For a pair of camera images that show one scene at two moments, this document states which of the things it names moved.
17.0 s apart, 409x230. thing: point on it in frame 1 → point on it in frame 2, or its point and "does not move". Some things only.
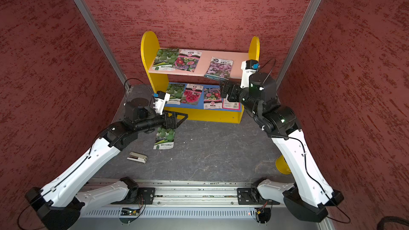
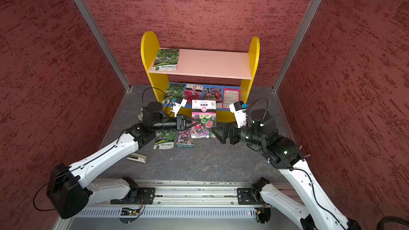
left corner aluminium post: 95,28 does not move
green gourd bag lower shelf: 176,91 does not move
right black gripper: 233,96 → 226,133
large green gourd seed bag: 164,139 does not move
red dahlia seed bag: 192,94 does not move
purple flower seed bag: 219,68 → 184,139
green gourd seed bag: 165,59 does not move
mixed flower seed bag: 212,98 does not move
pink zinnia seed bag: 187,59 → 204,111
